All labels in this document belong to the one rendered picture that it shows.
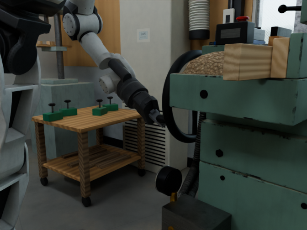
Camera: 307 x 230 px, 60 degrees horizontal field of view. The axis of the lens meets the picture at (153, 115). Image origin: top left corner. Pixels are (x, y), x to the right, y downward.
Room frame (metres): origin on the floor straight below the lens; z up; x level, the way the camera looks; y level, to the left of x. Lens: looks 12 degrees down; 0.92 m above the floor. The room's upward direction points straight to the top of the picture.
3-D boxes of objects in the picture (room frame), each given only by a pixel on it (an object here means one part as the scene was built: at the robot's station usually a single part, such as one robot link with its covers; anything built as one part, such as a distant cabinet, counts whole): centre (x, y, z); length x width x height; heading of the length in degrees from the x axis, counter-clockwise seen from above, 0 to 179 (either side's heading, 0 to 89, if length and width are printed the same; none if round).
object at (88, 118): (1.94, 0.46, 0.32); 0.66 x 0.57 x 0.64; 143
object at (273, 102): (0.65, -0.28, 0.87); 0.61 x 0.30 x 0.06; 135
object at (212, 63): (0.46, -0.12, 0.92); 0.14 x 0.09 x 0.04; 45
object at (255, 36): (0.70, -0.21, 0.99); 0.13 x 0.11 x 0.06; 135
